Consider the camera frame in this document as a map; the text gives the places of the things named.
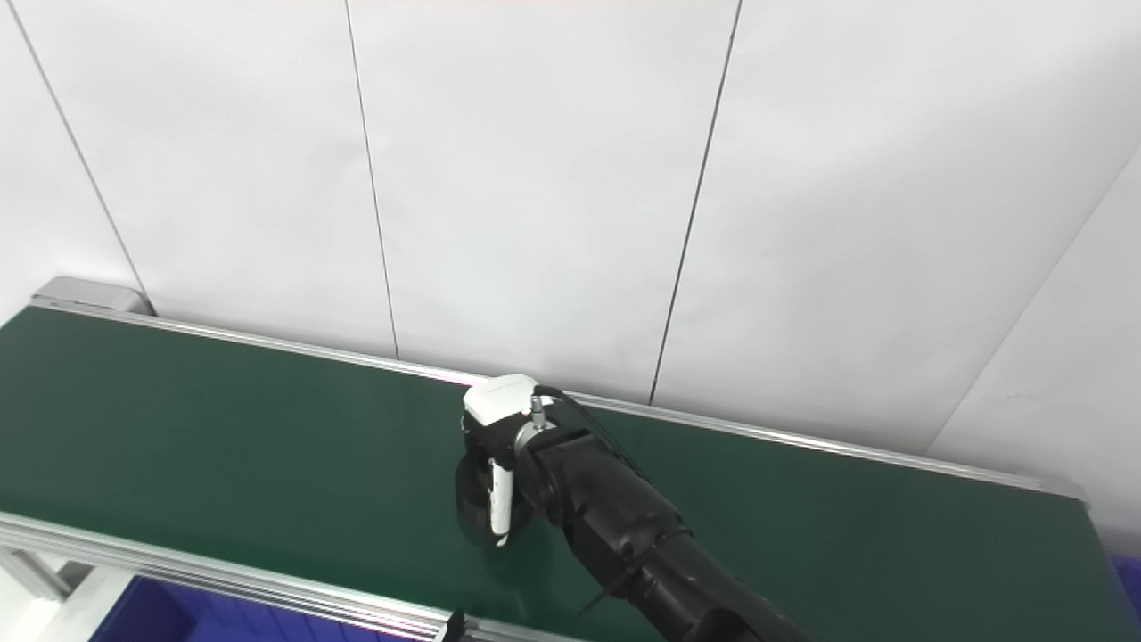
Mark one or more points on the empty blue plastic bin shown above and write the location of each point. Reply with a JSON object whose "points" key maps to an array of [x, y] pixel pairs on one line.
{"points": [[1130, 597]]}

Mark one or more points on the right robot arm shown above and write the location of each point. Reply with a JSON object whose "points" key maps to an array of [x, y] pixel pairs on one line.
{"points": [[642, 544]]}

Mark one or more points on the blue bin with white parts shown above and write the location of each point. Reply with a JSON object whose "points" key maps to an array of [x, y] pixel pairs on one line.
{"points": [[223, 620]]}

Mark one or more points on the black cylindrical flanged part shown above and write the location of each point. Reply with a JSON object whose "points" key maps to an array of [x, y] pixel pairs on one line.
{"points": [[472, 513]]}

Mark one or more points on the aluminium conveyor leg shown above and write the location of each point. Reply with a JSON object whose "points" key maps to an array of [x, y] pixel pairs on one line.
{"points": [[31, 571]]}

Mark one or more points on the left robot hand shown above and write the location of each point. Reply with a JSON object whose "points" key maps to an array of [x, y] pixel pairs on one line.
{"points": [[455, 627]]}

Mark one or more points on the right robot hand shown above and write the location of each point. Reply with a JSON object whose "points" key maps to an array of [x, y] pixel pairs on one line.
{"points": [[497, 401]]}

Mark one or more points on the green conveyor belt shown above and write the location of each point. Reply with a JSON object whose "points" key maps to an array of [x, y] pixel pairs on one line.
{"points": [[267, 446], [223, 575]]}

